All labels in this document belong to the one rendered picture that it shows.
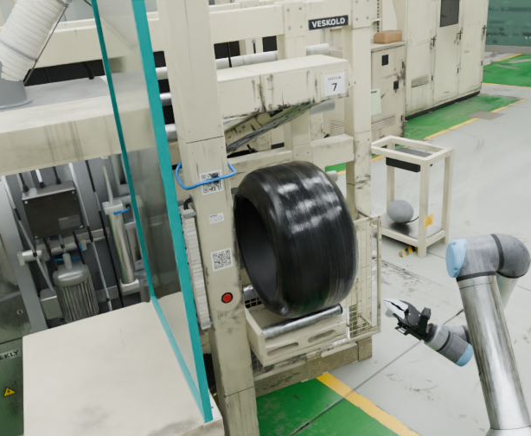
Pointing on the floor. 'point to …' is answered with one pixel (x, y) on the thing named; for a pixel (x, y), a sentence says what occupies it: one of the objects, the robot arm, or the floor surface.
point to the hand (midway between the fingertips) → (387, 301)
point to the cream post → (196, 68)
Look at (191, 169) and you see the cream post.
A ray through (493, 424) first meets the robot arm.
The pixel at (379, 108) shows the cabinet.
